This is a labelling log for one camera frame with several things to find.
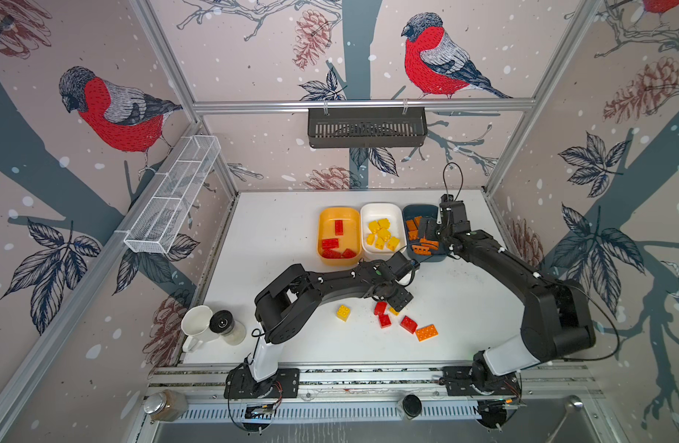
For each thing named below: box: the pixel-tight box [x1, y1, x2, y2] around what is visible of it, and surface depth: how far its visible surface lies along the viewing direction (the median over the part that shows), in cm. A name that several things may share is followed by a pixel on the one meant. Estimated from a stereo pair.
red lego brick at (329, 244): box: [321, 238, 340, 250], surface depth 103 cm
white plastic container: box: [359, 203, 407, 261], surface depth 109 cm
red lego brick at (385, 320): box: [379, 313, 393, 329], surface depth 85 cm
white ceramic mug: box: [180, 304, 219, 353], surface depth 78 cm
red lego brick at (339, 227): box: [334, 219, 345, 236], surface depth 109 cm
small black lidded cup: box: [208, 310, 247, 347], surface depth 76 cm
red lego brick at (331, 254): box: [321, 249, 343, 260], surface depth 102 cm
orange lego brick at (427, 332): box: [415, 323, 440, 343], surface depth 83 cm
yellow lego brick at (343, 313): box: [336, 304, 352, 323], surface depth 87 cm
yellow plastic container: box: [316, 206, 362, 266], surface depth 106 cm
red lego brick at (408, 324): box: [399, 314, 418, 335], surface depth 85 cm
